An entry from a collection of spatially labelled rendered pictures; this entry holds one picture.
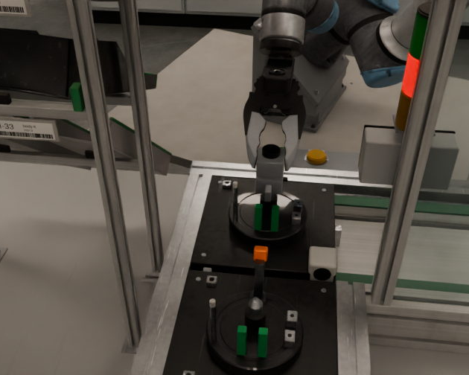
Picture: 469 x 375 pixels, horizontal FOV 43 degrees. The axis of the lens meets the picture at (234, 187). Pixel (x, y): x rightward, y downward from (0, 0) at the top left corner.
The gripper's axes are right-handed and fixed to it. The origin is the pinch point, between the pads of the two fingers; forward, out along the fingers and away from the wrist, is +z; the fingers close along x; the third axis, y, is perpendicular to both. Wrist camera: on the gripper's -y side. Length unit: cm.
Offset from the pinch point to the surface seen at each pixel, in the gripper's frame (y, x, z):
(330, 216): 10.8, -11.2, 8.3
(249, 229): 4.0, 2.8, 11.6
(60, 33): 290, 159, -99
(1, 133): -27.1, 32.6, 1.2
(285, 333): -14.0, -4.5, 24.8
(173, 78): 71, 32, -27
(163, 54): 271, 83, -84
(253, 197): 10.7, 2.9, 6.0
